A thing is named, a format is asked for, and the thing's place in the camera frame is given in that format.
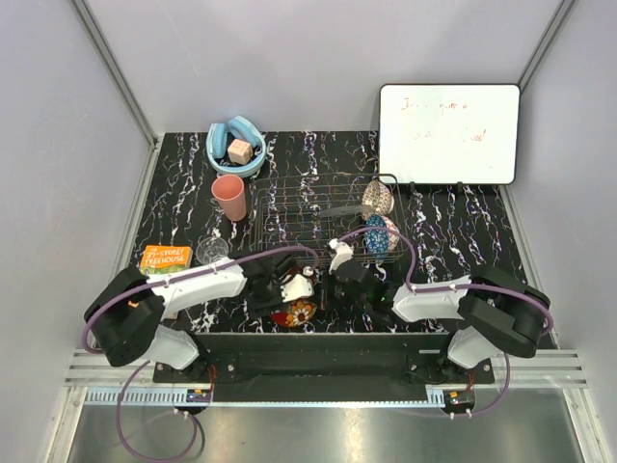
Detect red floral plate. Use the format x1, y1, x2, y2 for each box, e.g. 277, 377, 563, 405
270, 298, 317, 328

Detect blue patterned bowl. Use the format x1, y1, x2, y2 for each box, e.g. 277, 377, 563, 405
364, 214, 399, 259

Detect clear faceted glass tumbler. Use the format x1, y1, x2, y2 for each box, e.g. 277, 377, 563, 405
195, 236, 228, 265

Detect clear glass dish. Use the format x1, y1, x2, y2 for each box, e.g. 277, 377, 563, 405
318, 204, 372, 219

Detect beige patterned bowl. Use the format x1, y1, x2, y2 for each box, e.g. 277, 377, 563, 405
362, 179, 394, 218

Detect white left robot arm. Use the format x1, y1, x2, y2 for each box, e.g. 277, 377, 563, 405
82, 246, 314, 382

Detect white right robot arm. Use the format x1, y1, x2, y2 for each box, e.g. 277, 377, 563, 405
329, 259, 552, 383

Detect pink plastic cup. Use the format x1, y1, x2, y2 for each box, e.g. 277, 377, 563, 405
211, 175, 247, 222

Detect orange treehouse book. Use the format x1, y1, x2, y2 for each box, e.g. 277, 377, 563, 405
138, 244, 193, 320

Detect pink dice cube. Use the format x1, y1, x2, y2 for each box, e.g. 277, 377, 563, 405
228, 139, 254, 166

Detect light blue headphones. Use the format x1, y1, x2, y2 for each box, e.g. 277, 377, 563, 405
206, 116, 266, 177

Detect white dry-erase board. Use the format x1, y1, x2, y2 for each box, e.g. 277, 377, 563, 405
378, 84, 521, 185

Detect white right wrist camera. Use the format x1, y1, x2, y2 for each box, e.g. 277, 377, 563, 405
328, 238, 354, 274

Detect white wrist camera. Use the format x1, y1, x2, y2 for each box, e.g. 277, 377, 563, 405
281, 266, 316, 303
328, 238, 354, 274

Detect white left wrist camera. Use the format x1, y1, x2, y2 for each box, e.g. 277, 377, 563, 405
281, 266, 316, 303

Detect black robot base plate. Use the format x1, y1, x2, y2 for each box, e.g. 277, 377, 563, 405
153, 333, 495, 407

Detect wire dish rack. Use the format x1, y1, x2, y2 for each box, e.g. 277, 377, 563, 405
249, 172, 407, 266

